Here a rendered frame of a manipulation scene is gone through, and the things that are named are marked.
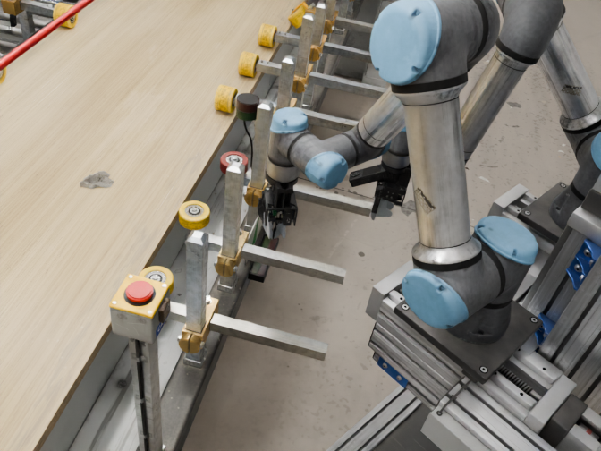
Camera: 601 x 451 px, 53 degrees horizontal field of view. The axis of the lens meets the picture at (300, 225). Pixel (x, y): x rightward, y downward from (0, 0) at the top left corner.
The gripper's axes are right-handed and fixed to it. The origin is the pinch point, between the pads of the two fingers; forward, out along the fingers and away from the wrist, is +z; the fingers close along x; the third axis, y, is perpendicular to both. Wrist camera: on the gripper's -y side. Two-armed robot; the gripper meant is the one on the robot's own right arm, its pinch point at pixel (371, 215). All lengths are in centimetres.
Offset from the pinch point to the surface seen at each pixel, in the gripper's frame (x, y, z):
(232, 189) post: -31, -34, -23
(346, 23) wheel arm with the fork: 99, -26, -12
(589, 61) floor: 354, 148, 82
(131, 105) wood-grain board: 16, -80, -7
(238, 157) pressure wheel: 1.6, -41.4, -7.5
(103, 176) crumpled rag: -22, -71, -9
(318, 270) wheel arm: -26.4, -10.4, 0.7
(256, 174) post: -5.6, -34.1, -9.0
